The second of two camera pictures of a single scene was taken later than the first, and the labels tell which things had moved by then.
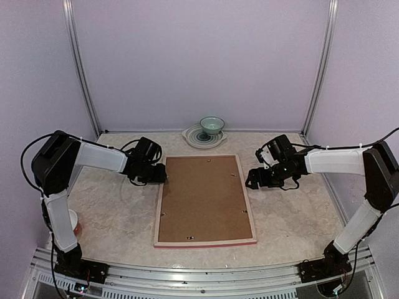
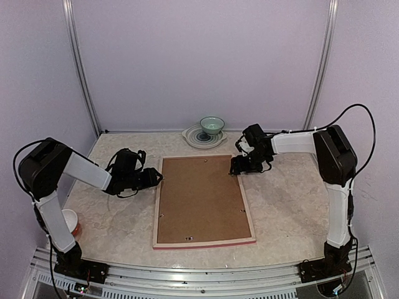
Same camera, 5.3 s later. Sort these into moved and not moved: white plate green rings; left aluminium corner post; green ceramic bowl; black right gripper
Moved: black right gripper
Not moved: left aluminium corner post; green ceramic bowl; white plate green rings
